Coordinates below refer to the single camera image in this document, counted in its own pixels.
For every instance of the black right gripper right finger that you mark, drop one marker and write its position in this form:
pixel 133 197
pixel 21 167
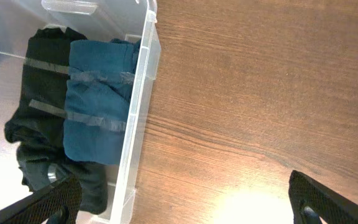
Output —
pixel 313 202

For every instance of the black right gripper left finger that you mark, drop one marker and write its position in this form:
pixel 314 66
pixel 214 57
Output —
pixel 58 202

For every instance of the black garment with tape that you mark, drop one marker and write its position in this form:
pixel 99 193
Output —
pixel 39 133

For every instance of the teal blue garment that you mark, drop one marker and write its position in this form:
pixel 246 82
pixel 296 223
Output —
pixel 99 90

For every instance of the clear plastic storage bin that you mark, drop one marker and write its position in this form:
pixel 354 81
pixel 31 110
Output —
pixel 132 21

